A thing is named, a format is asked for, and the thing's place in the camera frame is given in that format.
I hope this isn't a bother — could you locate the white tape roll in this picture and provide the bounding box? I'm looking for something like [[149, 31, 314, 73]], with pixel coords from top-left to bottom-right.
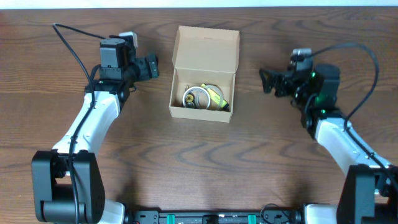
[[182, 86, 211, 110]]

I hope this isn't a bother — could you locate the yellow highlighter marker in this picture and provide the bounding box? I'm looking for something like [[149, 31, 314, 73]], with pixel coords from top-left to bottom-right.
[[200, 83, 230, 111]]

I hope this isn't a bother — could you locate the clear tape roll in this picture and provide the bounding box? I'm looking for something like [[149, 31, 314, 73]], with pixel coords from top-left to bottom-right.
[[198, 83, 228, 111]]

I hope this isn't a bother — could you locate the brown cardboard box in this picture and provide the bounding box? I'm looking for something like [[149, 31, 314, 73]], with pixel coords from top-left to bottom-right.
[[169, 26, 240, 123]]

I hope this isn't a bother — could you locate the yellow black correction tape dispenser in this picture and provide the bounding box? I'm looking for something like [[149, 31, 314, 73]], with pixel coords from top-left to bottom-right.
[[183, 85, 196, 109]]

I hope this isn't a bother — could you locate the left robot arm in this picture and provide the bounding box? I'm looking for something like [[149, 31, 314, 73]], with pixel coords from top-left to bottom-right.
[[31, 54, 159, 223]]

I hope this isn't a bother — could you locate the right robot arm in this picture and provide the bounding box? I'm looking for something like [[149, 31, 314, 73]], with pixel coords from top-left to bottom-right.
[[259, 64, 397, 223]]

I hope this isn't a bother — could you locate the black aluminium mounting rail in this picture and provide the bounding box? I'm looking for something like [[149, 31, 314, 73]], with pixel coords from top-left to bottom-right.
[[123, 207, 305, 224]]

